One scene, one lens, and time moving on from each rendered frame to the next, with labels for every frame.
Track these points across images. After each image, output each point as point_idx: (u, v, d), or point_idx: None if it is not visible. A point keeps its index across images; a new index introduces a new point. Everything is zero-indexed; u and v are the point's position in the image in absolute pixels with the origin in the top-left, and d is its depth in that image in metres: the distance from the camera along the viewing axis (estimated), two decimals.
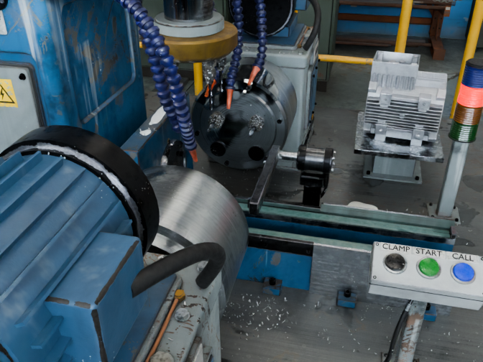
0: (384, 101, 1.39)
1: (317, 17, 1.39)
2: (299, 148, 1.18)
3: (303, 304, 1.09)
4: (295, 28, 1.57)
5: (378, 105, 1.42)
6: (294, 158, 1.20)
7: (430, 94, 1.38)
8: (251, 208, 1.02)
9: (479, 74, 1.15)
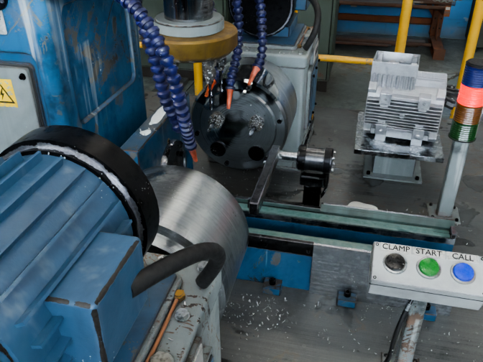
0: (384, 101, 1.39)
1: (317, 17, 1.39)
2: (299, 148, 1.18)
3: (303, 304, 1.09)
4: (295, 28, 1.57)
5: (378, 105, 1.42)
6: (294, 158, 1.20)
7: (430, 94, 1.38)
8: (251, 208, 1.02)
9: (479, 74, 1.15)
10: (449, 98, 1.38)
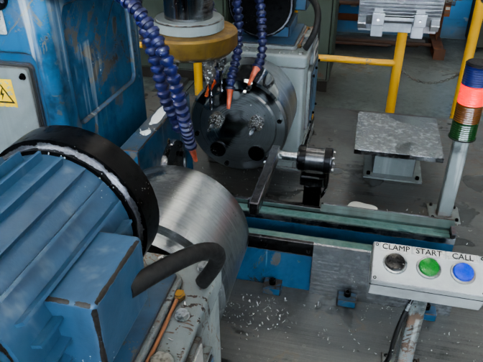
0: None
1: (317, 17, 1.39)
2: (299, 148, 1.18)
3: (303, 304, 1.09)
4: (295, 28, 1.57)
5: None
6: (294, 158, 1.20)
7: None
8: (251, 208, 1.02)
9: (479, 74, 1.15)
10: None
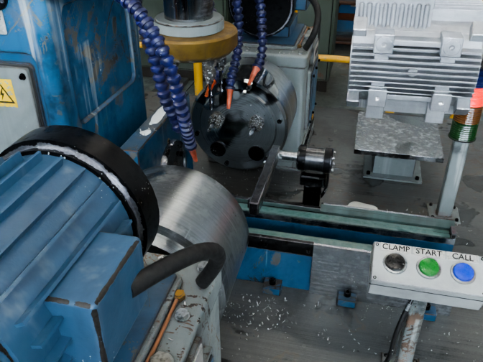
0: (382, 49, 0.81)
1: (317, 17, 1.39)
2: (299, 148, 1.18)
3: (303, 304, 1.09)
4: (295, 28, 1.57)
5: (371, 57, 0.83)
6: (294, 158, 1.20)
7: (458, 31, 0.80)
8: (251, 208, 1.02)
9: (479, 74, 1.15)
10: None
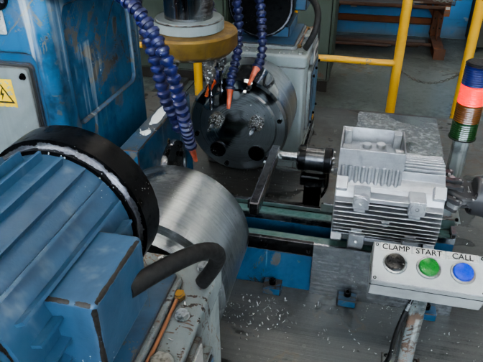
0: (359, 206, 0.96)
1: (317, 17, 1.39)
2: (299, 148, 1.18)
3: (303, 304, 1.09)
4: (295, 28, 1.57)
5: (351, 208, 0.99)
6: (294, 158, 1.20)
7: (423, 193, 0.96)
8: (251, 208, 1.02)
9: (479, 74, 1.15)
10: (451, 196, 0.97)
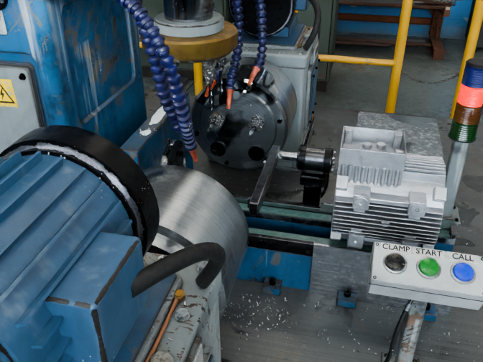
0: (359, 206, 0.96)
1: (317, 17, 1.39)
2: (299, 148, 1.18)
3: (303, 304, 1.09)
4: (295, 28, 1.57)
5: (351, 208, 0.99)
6: (294, 158, 1.20)
7: (423, 193, 0.96)
8: (251, 208, 1.02)
9: (479, 74, 1.15)
10: None
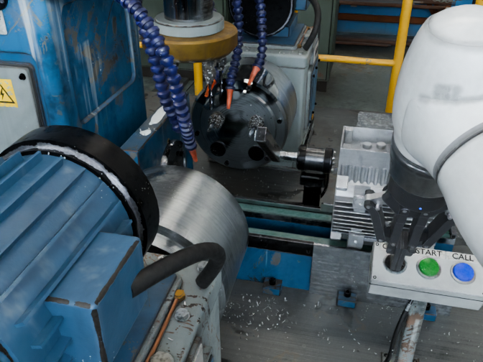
0: (359, 206, 0.96)
1: (317, 17, 1.39)
2: (299, 148, 1.18)
3: (303, 304, 1.09)
4: (295, 28, 1.57)
5: (351, 208, 0.99)
6: (295, 158, 1.20)
7: None
8: (259, 133, 0.99)
9: None
10: None
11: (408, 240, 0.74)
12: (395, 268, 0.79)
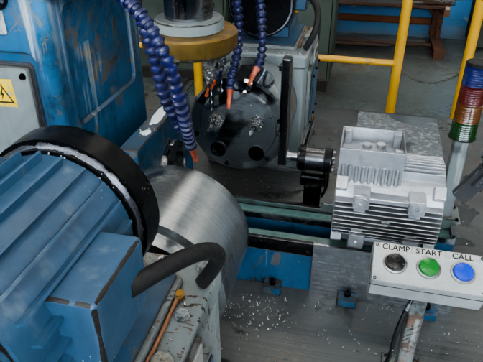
0: (359, 206, 0.96)
1: (317, 17, 1.39)
2: (299, 148, 1.18)
3: (303, 304, 1.09)
4: (295, 28, 1.57)
5: (351, 208, 0.99)
6: None
7: (423, 193, 0.96)
8: (286, 57, 1.09)
9: (479, 74, 1.15)
10: None
11: None
12: (467, 199, 0.95)
